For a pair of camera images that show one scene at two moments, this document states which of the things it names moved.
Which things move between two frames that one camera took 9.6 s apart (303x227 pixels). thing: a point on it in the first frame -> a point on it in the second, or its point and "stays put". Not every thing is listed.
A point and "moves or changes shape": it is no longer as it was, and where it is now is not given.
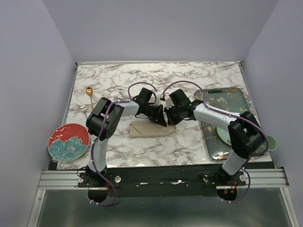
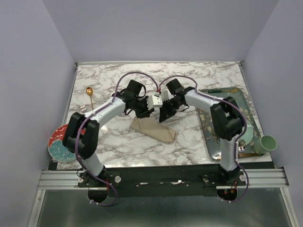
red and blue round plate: x=68 y=142 stays put
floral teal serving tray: x=227 y=99 stays put
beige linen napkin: x=146 y=128 moves or changes shape
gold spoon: x=89 y=91 stays put
